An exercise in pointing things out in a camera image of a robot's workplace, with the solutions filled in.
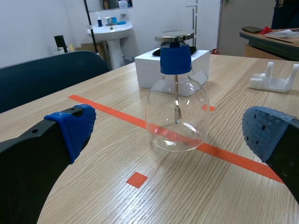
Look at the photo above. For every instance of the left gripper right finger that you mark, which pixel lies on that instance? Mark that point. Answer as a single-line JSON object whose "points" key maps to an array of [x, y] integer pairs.
{"points": [[275, 137]]}

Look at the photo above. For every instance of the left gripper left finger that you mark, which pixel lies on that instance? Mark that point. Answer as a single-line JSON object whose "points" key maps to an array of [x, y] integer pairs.
{"points": [[35, 158]]}

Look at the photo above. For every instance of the white moulded stand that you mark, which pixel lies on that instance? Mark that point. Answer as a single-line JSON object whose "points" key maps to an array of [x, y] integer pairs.
{"points": [[273, 79]]}

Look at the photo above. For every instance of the dark blue chair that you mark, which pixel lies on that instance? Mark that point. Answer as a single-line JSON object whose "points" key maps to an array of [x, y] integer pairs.
{"points": [[46, 77]]}

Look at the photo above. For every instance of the grey desk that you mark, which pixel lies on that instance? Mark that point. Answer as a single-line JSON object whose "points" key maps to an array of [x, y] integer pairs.
{"points": [[273, 44]]}

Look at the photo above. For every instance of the clear glass flask blue stopper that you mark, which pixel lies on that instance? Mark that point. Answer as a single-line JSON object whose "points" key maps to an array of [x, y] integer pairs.
{"points": [[176, 93]]}

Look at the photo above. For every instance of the white box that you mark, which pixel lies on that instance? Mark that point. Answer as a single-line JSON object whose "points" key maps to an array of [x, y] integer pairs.
{"points": [[154, 67]]}

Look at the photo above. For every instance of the white wash basin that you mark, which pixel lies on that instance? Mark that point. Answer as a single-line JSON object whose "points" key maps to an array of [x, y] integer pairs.
{"points": [[112, 32]]}

